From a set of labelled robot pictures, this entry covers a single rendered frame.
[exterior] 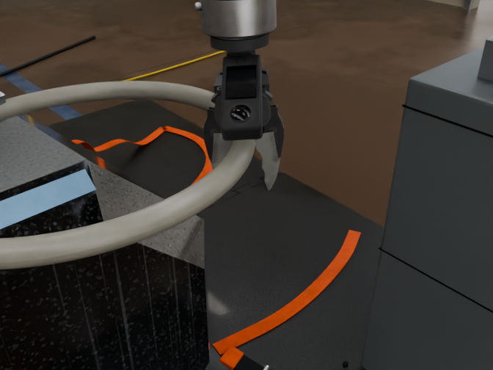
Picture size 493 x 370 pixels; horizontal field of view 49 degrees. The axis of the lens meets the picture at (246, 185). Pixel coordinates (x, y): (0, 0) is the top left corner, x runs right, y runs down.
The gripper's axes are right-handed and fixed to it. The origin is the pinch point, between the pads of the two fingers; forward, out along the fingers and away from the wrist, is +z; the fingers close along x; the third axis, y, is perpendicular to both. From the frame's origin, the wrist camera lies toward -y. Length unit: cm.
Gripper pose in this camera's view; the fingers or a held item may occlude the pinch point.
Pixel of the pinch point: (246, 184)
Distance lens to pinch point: 73.5
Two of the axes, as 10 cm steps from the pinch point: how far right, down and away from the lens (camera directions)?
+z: 0.5, 8.7, 4.9
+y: 0.3, -4.9, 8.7
